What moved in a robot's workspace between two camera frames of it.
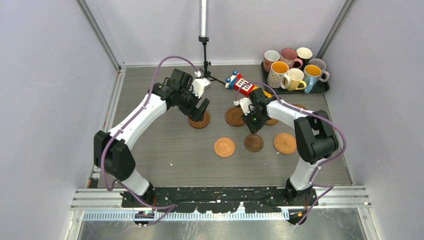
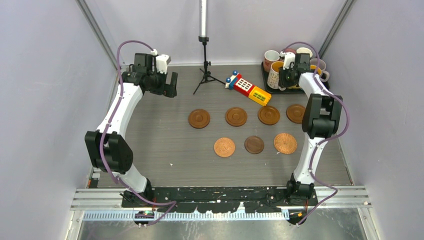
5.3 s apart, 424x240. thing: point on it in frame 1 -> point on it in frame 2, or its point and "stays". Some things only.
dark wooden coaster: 253,143 stays
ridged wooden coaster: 233,117 stays
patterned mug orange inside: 278,69 stays
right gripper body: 255,122 -> 286,77
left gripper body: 188,101 -> 158,82
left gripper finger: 199,115 -> 170,90
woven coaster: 224,147 stays
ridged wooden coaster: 202,124 stays
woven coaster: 285,143 stays
